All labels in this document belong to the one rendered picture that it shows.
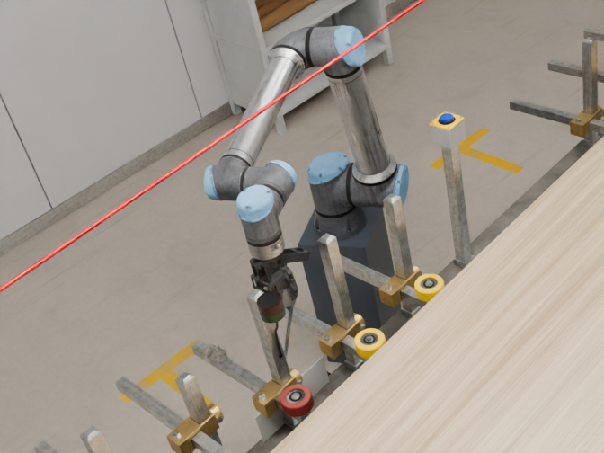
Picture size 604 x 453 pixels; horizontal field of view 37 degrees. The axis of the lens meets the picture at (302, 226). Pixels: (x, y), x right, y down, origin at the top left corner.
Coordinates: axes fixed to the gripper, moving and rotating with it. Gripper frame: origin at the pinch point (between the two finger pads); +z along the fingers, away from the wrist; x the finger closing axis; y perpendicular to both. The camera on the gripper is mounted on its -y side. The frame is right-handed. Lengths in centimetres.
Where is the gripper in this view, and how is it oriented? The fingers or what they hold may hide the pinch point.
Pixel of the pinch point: (289, 304)
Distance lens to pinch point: 241.8
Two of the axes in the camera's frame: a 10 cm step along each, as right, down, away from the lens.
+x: 7.0, 3.1, -6.4
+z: 1.9, 7.9, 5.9
